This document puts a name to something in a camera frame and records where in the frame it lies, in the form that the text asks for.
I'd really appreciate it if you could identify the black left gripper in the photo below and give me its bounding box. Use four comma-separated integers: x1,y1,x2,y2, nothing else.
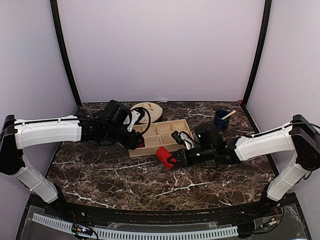
103,124,144,149

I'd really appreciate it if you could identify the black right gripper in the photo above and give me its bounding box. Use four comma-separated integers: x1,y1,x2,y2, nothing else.
167,145,216,168

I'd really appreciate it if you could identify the red sock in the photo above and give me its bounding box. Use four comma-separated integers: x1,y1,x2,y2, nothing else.
156,146,177,170
137,139,145,148

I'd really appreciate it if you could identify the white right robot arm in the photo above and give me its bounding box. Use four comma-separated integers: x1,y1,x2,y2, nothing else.
163,114,320,217

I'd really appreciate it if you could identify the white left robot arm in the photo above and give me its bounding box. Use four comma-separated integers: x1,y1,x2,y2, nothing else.
0,100,149,218

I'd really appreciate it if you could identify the dark blue mug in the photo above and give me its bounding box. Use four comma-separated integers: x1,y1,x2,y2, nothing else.
213,109,231,131

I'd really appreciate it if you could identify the wooden compartment tray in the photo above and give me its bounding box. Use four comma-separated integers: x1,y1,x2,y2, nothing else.
128,119,194,158

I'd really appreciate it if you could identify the floral ceramic plate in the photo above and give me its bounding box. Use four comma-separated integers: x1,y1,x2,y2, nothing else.
131,102,163,123

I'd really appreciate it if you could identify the wooden stick in mug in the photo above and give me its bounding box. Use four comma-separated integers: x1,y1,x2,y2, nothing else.
221,110,237,120

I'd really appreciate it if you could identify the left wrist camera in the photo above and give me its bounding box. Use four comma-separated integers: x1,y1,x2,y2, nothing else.
123,107,146,132

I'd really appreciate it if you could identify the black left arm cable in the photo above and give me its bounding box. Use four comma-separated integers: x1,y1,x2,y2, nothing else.
137,107,152,137

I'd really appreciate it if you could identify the black front rail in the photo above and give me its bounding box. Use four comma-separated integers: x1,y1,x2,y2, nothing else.
80,207,241,224

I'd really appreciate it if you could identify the white slotted cable duct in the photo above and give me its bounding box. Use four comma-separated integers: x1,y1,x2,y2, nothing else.
31,213,239,240

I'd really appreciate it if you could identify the left black frame post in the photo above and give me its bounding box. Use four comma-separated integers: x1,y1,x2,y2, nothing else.
50,0,82,108

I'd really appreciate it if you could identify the black frame post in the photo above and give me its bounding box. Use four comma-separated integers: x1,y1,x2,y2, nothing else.
242,0,272,108
50,0,82,108

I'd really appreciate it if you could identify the right black frame post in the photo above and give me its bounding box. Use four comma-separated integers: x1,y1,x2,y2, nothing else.
242,0,272,108

